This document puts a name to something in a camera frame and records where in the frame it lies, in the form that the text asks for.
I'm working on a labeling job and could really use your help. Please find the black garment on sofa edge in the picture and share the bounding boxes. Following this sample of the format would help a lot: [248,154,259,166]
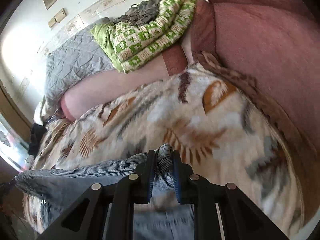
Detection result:
[28,123,47,158]

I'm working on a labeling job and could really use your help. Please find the pink and maroon sofa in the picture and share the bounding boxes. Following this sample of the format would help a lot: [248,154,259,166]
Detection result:
[60,0,319,147]

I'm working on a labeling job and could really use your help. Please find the white patterned pillow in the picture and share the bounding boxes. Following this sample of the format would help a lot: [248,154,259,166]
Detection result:
[33,96,50,126]

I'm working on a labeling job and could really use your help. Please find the grey quilted pillow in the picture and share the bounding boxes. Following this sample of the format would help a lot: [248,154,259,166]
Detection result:
[44,17,113,114]

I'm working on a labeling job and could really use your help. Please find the stained glass window door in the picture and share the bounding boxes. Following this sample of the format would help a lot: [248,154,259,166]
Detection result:
[1,84,31,172]

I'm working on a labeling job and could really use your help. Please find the dark grey crumpled cloth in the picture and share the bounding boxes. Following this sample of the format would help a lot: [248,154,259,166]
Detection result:
[112,0,161,26]

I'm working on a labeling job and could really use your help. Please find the blue denim pants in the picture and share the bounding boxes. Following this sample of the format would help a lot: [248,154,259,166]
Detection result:
[14,143,196,240]

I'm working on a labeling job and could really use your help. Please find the green patterned folded blanket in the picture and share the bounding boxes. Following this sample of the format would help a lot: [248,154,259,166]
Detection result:
[91,0,197,73]

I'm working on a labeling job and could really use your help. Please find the beige wall light switches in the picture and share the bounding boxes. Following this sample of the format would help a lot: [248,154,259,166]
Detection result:
[48,8,67,29]

